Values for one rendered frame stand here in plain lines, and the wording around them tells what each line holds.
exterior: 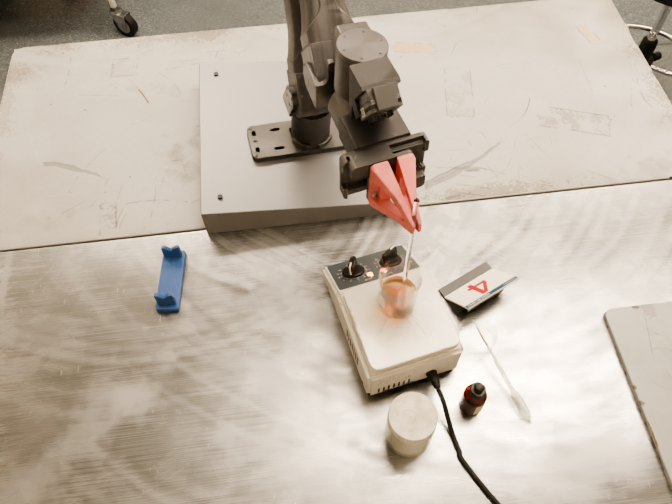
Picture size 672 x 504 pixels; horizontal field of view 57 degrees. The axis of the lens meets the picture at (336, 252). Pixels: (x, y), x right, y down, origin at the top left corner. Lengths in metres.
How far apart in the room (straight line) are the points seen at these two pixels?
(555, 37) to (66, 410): 1.08
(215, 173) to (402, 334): 0.40
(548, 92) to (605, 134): 0.13
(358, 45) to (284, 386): 0.45
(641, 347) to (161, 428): 0.65
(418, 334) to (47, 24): 2.54
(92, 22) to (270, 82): 1.95
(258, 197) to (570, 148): 0.54
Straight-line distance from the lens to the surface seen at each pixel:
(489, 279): 0.93
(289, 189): 0.97
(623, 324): 0.96
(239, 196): 0.96
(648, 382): 0.94
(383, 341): 0.78
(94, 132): 1.19
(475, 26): 1.34
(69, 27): 3.03
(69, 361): 0.95
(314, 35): 0.79
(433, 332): 0.79
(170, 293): 0.91
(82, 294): 0.99
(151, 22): 2.93
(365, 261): 0.89
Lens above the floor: 1.70
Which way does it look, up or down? 58 degrees down
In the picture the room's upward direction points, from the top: 1 degrees counter-clockwise
